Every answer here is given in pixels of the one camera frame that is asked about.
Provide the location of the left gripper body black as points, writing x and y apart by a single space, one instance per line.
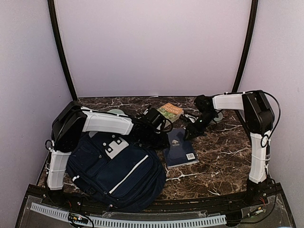
154 141

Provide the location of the navy blue student backpack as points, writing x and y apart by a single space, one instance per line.
131 181

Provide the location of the small circuit board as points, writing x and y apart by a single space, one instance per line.
77 218

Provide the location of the dark blue hardcover book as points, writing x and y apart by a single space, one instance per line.
180 152

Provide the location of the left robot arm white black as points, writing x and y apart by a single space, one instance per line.
75 120

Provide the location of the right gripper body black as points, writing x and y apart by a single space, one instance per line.
206 118

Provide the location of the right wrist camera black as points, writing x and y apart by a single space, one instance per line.
203 103

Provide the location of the right black frame post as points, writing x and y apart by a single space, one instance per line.
247 44

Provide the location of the left black frame post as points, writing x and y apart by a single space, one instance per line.
60 49

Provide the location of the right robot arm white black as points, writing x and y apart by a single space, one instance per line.
260 121

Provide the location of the black frame post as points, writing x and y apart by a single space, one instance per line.
60 49
247 44

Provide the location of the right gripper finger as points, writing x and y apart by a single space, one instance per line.
195 134
188 135

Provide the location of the orange green Treehouse paperback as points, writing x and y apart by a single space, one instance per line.
170 112

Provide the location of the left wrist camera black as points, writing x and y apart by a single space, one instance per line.
154 117

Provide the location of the grey slotted cable duct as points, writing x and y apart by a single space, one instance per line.
124 220

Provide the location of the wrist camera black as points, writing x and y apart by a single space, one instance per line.
203 103
154 117

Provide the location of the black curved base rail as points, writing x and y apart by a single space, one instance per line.
231 204

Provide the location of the pale green bowl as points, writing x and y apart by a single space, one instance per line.
116 111

